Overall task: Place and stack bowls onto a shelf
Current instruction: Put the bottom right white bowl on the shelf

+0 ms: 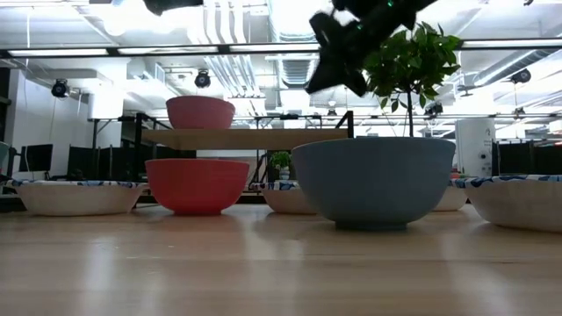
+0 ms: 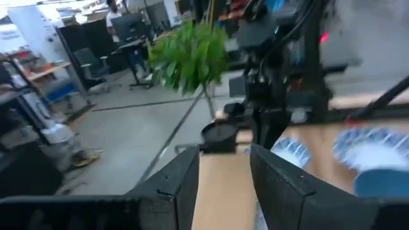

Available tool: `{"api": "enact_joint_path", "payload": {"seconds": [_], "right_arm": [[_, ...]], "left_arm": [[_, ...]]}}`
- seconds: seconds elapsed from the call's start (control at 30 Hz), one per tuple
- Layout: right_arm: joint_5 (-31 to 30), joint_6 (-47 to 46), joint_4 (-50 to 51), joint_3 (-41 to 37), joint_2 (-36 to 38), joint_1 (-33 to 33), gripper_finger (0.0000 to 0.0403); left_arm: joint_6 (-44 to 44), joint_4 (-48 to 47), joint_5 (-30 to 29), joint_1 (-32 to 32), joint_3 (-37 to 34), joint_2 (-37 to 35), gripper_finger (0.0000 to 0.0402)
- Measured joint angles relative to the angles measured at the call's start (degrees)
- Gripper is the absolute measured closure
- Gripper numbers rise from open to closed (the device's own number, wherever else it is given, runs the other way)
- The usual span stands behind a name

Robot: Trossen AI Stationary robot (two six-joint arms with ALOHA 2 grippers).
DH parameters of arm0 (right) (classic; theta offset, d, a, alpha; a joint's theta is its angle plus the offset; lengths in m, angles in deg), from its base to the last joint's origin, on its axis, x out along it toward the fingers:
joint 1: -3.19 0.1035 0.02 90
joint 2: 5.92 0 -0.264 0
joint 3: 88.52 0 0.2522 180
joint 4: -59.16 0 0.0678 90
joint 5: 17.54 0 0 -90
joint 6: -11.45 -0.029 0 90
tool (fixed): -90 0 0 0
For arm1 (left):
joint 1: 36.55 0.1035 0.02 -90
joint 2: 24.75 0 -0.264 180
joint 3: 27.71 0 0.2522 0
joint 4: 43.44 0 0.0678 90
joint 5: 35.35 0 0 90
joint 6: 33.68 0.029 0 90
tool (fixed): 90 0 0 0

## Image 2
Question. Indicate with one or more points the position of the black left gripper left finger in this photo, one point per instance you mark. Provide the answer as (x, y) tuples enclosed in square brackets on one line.
[(172, 191)]

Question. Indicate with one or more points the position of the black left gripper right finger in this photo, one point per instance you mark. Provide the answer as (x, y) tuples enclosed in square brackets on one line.
[(281, 198)]

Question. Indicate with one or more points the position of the cream bowl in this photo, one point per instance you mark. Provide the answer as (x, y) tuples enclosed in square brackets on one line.
[(294, 151)]

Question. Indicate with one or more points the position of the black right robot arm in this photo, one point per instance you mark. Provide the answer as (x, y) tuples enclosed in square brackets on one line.
[(271, 83)]

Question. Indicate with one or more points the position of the plain light blue bowl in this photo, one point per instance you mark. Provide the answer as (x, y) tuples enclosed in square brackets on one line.
[(383, 183)]

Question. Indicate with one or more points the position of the potted green tree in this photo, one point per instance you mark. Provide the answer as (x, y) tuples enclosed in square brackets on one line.
[(188, 54)]

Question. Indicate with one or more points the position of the black standing desk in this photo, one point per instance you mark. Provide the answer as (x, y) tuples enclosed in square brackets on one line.
[(134, 46)]

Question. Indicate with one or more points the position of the blue storage bin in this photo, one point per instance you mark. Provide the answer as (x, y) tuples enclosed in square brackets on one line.
[(60, 91)]

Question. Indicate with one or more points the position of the grey office chair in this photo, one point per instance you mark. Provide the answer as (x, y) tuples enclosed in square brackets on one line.
[(89, 64)]

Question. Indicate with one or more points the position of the black computer monitor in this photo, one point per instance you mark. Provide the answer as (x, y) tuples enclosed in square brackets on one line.
[(128, 27)]

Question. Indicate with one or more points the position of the wooden side table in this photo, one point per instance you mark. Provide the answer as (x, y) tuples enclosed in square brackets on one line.
[(48, 71)]

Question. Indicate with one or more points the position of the person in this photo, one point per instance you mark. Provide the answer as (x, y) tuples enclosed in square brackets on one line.
[(113, 17)]

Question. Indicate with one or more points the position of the white round column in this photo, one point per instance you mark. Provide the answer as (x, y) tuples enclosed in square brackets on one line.
[(35, 32)]

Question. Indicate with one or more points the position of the wooden shelf black frame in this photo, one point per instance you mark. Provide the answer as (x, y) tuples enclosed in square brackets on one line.
[(383, 100)]

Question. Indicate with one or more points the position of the black partition wall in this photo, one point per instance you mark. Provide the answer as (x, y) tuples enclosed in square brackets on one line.
[(83, 35)]

